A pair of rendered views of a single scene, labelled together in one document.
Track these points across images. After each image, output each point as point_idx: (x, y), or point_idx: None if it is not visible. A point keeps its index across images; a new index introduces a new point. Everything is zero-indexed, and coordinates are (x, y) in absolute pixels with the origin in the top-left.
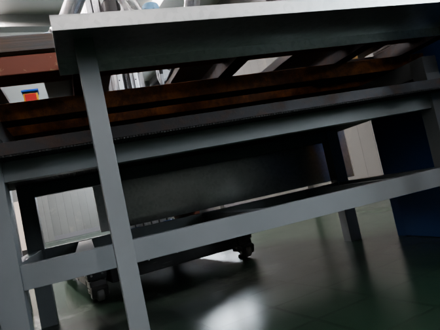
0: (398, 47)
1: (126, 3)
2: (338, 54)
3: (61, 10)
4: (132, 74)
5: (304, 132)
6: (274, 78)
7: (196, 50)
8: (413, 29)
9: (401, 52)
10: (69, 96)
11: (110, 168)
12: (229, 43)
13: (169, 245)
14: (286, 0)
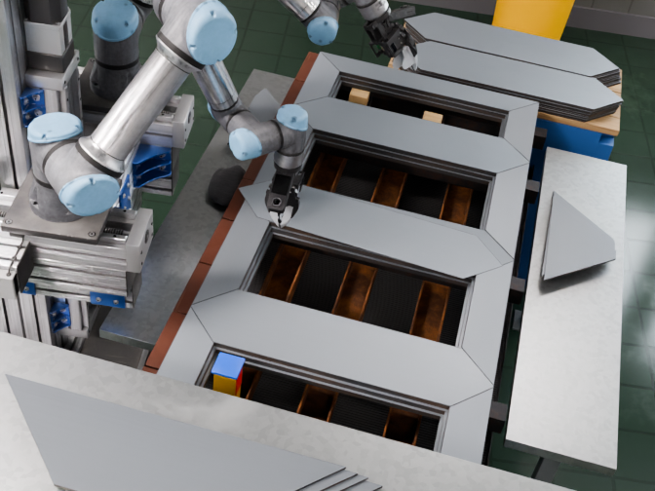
0: (487, 129)
1: (214, 73)
2: (484, 186)
3: (132, 127)
4: (74, 109)
5: (342, 189)
6: None
7: (523, 332)
8: (546, 167)
9: (489, 134)
10: (421, 417)
11: None
12: (536, 312)
13: None
14: (621, 318)
